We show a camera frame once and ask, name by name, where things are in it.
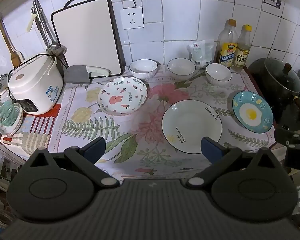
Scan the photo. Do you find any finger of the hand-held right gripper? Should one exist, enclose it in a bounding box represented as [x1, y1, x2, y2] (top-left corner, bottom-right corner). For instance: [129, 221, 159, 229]
[274, 127, 300, 147]

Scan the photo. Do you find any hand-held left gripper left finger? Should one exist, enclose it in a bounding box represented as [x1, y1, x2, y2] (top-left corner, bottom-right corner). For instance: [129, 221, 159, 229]
[22, 137, 120, 188]

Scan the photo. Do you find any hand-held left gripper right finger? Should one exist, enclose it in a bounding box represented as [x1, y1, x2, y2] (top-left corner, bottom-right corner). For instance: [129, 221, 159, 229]
[185, 137, 283, 189]

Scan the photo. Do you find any large white plate black rim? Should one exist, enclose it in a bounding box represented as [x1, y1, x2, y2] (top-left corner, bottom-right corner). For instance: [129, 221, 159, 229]
[161, 100, 223, 154]

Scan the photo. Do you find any blue fried egg plate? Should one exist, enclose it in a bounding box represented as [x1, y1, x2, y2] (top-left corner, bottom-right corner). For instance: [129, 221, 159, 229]
[232, 91, 274, 134]

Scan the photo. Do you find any rabbit print plate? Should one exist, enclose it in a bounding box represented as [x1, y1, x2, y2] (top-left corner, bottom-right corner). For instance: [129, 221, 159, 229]
[97, 76, 148, 116]

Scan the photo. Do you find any white ribbed bowl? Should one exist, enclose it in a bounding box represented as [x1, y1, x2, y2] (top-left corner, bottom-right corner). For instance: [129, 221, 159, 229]
[167, 58, 196, 78]
[205, 63, 233, 85]
[129, 59, 158, 80]

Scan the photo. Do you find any black wok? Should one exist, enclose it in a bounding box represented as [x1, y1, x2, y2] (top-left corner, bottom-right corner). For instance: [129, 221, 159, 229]
[247, 57, 300, 130]

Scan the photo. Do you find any floral tablecloth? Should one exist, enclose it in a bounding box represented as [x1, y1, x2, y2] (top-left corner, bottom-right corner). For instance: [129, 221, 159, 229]
[49, 65, 277, 181]

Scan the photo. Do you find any glass wok lid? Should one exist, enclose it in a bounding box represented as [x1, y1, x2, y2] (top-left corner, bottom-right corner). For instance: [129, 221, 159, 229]
[264, 57, 300, 96]

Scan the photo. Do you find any striped cloth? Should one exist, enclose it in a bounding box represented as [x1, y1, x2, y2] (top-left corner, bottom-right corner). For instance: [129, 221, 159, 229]
[0, 104, 62, 156]

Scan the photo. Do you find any white rice cooker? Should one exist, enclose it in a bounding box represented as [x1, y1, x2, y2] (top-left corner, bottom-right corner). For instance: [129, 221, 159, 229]
[8, 52, 64, 116]

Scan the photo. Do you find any clear vinegar bottle yellow cap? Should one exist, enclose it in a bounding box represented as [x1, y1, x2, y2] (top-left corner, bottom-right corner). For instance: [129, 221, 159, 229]
[231, 25, 252, 72]

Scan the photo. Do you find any clear plastic salt bag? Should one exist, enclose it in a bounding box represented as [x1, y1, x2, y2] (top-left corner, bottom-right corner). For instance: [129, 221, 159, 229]
[187, 39, 215, 68]

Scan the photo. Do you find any glass bowl teal pattern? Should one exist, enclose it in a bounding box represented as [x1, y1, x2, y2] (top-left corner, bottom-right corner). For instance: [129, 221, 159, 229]
[0, 100, 21, 126]

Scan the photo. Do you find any oil bottle yellow label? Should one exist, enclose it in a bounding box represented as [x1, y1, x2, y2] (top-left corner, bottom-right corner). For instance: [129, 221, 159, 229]
[216, 19, 238, 67]

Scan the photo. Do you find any wooden spatula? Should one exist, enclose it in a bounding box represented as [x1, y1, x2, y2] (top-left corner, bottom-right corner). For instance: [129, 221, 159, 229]
[0, 18, 23, 67]

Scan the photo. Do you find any grey cleaver white handle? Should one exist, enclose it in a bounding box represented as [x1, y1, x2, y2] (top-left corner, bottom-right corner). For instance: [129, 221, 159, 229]
[64, 65, 112, 84]

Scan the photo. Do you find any white cutting board dark frame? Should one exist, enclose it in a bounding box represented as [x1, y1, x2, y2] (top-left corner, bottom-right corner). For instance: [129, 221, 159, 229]
[51, 0, 126, 77]

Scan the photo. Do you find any white wall socket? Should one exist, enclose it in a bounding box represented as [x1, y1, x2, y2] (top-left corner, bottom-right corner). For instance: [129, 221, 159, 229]
[120, 6, 144, 30]

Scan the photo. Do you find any wall sticker label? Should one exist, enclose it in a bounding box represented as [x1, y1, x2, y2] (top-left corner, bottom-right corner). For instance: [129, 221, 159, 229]
[263, 0, 282, 10]

